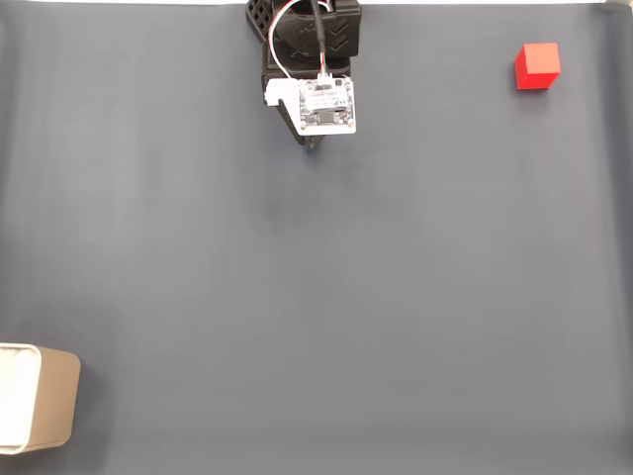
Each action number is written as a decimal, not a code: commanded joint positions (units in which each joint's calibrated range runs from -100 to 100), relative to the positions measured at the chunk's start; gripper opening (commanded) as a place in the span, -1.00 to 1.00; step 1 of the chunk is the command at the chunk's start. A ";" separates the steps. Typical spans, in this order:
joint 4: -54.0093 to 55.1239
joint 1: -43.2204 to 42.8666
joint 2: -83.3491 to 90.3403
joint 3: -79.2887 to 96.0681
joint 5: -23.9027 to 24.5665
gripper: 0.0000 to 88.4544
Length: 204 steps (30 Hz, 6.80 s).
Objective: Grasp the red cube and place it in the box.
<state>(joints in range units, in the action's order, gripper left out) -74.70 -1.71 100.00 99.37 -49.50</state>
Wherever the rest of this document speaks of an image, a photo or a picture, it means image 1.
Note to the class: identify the red cube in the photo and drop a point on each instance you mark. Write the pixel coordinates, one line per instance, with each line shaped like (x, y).
(537, 66)

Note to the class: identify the beige box with white lining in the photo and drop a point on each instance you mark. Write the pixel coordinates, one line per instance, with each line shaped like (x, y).
(49, 401)

